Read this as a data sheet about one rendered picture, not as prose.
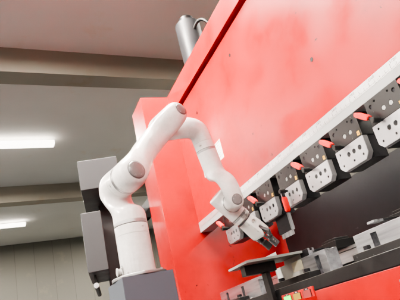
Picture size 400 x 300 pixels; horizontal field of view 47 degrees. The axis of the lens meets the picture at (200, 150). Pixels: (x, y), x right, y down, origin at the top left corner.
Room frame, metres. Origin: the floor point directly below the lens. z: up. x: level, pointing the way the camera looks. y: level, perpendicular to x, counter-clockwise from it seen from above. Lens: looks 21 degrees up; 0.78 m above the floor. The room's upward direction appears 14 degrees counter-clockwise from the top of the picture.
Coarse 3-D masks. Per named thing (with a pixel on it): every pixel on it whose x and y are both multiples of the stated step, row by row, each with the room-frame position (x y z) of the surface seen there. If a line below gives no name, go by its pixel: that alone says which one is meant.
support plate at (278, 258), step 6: (294, 252) 1.92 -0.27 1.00; (300, 252) 1.94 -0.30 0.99; (258, 258) 1.85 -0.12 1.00; (264, 258) 1.86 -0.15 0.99; (270, 258) 1.87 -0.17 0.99; (276, 258) 1.92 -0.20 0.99; (282, 258) 1.97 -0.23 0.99; (288, 258) 2.03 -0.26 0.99; (240, 264) 1.88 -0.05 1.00; (246, 264) 1.88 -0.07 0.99; (234, 270) 1.98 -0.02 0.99
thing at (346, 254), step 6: (348, 246) 2.06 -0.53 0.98; (354, 246) 2.03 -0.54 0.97; (342, 252) 2.10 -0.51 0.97; (348, 252) 2.07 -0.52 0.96; (354, 252) 2.04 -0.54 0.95; (342, 258) 2.12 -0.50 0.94; (348, 258) 2.08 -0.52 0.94; (342, 264) 2.13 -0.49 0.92; (348, 264) 2.11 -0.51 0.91; (276, 276) 2.66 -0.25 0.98; (276, 282) 2.66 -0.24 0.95
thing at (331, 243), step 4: (340, 236) 2.08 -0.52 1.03; (344, 236) 2.09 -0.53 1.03; (328, 240) 2.10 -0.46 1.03; (332, 240) 2.08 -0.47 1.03; (336, 240) 2.05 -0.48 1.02; (340, 240) 2.06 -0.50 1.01; (344, 240) 2.07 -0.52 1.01; (348, 240) 2.08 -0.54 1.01; (352, 240) 2.09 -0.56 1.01; (324, 244) 2.13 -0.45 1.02; (328, 244) 2.09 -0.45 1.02; (332, 244) 2.07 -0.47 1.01; (336, 244) 2.05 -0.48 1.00; (340, 244) 2.06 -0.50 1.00; (344, 244) 2.07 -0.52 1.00; (348, 244) 2.08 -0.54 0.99; (352, 244) 2.09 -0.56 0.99; (320, 248) 2.06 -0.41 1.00; (324, 248) 2.07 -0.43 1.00; (340, 248) 2.08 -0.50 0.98
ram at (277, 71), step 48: (288, 0) 1.52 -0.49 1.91; (336, 0) 1.33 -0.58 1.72; (384, 0) 1.18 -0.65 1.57; (240, 48) 1.90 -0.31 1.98; (288, 48) 1.61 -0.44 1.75; (336, 48) 1.40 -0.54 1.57; (384, 48) 1.24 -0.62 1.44; (192, 96) 2.47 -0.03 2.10; (240, 96) 2.00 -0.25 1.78; (288, 96) 1.70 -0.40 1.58; (336, 96) 1.47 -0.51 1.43; (192, 144) 2.61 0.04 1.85; (240, 144) 2.11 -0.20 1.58; (288, 144) 1.78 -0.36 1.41; (192, 192) 2.76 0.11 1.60
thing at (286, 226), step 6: (282, 216) 2.01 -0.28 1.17; (288, 216) 1.98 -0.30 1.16; (276, 222) 2.07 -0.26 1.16; (282, 222) 2.03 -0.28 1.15; (288, 222) 1.99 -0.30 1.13; (282, 228) 2.04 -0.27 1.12; (288, 228) 2.00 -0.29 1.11; (294, 228) 1.99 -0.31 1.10; (282, 234) 2.05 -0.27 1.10; (288, 234) 2.03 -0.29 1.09
